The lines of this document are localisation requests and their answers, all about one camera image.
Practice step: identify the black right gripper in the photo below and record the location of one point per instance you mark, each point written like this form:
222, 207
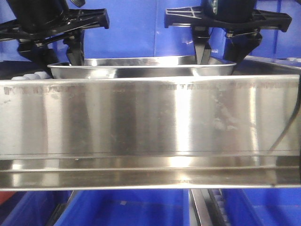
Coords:
234, 16

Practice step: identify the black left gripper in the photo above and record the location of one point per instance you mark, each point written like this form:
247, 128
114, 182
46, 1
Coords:
47, 21

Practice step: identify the silver metal tray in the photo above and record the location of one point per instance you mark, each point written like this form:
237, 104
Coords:
141, 67

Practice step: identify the white roller track left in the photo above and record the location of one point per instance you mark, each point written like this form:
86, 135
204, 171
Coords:
40, 75

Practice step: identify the white roller track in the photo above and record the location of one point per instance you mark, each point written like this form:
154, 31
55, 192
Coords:
40, 75
219, 207

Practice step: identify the large blue crate centre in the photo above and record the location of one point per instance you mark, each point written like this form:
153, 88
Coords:
137, 30

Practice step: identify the steel front shelf beam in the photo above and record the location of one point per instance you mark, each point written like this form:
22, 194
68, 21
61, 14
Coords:
175, 132

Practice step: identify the lower blue bin left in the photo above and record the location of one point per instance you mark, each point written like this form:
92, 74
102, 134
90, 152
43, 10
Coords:
31, 208

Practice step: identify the blue bin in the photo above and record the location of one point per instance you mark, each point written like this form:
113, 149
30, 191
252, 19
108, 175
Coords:
263, 207
31, 208
133, 207

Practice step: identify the white roller track middle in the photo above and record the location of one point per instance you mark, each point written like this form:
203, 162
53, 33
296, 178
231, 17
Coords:
219, 207

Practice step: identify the lower blue bin right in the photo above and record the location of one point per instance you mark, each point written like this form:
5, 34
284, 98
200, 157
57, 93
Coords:
263, 207

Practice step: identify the lower blue bin centre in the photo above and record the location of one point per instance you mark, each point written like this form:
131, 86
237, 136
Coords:
133, 207

